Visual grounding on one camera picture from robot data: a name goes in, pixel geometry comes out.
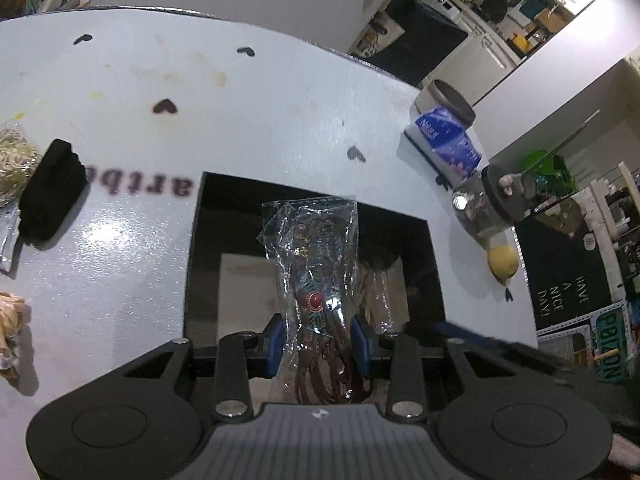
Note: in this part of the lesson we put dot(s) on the clear bag of yellow bands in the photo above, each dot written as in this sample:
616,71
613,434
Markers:
12,157

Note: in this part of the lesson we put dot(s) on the clear bottle with black cap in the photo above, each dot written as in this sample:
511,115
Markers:
482,205

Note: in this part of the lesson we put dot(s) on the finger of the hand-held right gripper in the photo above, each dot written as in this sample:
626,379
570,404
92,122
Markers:
472,332

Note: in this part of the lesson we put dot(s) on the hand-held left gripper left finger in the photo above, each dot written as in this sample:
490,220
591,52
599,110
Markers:
273,347

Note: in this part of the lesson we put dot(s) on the white slatted rack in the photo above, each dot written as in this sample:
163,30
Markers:
607,220

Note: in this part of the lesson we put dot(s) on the blue white tissue pack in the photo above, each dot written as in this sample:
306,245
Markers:
446,144

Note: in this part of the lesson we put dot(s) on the green licence plate sign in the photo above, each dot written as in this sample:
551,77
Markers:
611,346

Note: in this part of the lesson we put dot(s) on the green glass ornament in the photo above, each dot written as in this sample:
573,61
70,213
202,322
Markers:
545,167

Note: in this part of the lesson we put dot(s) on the round white tin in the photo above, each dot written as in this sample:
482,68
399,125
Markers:
447,101

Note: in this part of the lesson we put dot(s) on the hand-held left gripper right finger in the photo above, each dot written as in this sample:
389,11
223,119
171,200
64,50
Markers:
361,349

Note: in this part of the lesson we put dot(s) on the black printed doormat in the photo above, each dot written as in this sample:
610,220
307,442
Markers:
562,280

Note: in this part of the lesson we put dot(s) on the black box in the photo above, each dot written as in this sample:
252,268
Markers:
225,225

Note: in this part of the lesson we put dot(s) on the yellow lemon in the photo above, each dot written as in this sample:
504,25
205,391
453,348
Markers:
502,261

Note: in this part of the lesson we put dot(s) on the cartoon printed tote bag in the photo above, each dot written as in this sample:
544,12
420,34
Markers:
376,35

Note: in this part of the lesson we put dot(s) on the white kitchen cabinet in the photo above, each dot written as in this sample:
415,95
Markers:
482,52

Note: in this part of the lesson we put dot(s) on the black sock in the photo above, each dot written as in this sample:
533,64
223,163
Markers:
50,195

